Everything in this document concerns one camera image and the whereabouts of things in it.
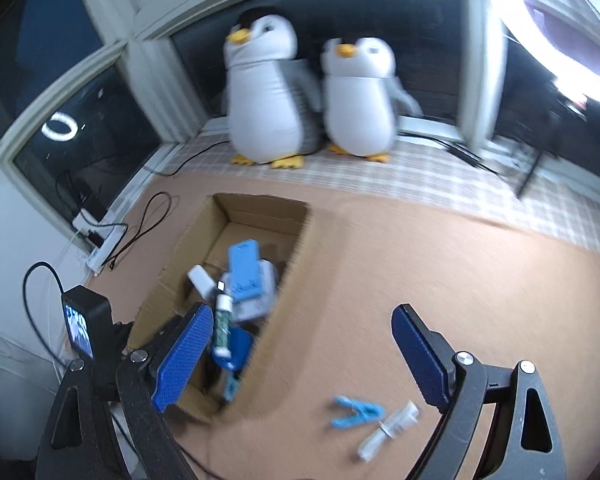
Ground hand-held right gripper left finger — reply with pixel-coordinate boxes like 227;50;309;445
37;302;215;480

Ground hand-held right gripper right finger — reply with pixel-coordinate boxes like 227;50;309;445
391;304;567;480

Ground white tube green label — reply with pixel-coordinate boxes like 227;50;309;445
211;294;233;358

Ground blue round lid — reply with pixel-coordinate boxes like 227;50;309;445
211;327;255;372

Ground small white box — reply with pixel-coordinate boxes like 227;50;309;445
187;265;218;301

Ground brown cardboard box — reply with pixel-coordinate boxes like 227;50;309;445
127;192;315;423

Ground blue phone holder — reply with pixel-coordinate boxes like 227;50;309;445
228;240;261;303

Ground white labelled packet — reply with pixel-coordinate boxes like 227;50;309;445
230;259;281;323

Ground white power strip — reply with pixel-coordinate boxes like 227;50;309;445
72;210;128;275

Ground clear plastic syringe tube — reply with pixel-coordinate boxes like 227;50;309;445
357;401;422;462

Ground blue clothespin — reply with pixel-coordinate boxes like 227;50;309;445
330;395;385;429

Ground tan blanket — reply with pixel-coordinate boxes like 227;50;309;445
85;170;600;480

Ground checked blanket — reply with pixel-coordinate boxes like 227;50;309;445
125;120;600;256

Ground black power strip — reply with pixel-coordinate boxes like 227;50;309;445
447;142;486;168

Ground black tripod stand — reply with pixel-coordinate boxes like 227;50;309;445
515;105;588;198

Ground small penguin plush toy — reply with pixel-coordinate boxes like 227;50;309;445
320;36;423;162

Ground large penguin plush toy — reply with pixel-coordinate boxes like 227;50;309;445
222;6;323;168

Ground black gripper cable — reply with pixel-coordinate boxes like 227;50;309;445
22;261;76;366

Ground looped black cable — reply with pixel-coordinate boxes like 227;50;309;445
107;191;173;271

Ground black cables at window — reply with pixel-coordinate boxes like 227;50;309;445
55;157;126;221

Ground thin black cable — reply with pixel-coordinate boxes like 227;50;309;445
152;140;231;177

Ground white window frame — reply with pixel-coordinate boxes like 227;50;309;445
0;0;506;201

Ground white ring light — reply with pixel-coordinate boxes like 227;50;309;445
477;0;600;108

